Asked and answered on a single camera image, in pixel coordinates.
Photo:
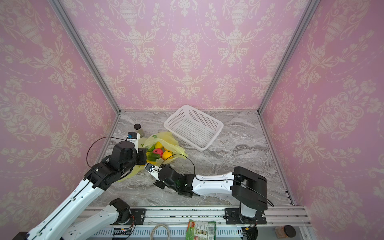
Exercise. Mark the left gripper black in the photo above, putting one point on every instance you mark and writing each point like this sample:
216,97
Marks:
142,153

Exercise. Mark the pink dragon fruit toy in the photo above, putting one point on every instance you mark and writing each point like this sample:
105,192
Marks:
158,152

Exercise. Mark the yellow banana toy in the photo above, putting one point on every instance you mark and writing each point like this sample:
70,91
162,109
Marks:
167,155

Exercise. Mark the yellow-green plastic bag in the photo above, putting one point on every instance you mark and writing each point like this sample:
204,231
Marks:
168,141

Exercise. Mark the white plastic basket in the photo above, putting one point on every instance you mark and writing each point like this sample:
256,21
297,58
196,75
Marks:
194,127

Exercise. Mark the yellow green corn toy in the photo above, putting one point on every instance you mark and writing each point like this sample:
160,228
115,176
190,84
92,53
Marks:
152,157

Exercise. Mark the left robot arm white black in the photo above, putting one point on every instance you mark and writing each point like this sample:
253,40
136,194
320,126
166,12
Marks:
59,224

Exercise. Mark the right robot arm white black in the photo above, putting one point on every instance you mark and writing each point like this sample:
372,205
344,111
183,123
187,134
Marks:
249,188

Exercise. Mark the small bottle black cap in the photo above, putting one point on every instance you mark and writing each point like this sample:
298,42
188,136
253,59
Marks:
138,128

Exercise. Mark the small circuit board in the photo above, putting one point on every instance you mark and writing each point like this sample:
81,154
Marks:
122,231

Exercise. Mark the green snack packet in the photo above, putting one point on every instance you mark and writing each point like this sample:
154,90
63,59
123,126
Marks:
200,230

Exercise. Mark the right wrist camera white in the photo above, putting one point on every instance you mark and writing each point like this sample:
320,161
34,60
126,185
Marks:
153,170

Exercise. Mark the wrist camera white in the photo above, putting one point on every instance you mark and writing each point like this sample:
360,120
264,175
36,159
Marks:
134,138
153,170

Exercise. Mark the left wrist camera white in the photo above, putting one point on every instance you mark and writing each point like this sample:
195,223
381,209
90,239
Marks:
134,138

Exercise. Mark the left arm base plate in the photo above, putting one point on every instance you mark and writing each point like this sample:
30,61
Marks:
137,216

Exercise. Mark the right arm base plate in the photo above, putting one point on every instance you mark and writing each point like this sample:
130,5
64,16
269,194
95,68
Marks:
233,217

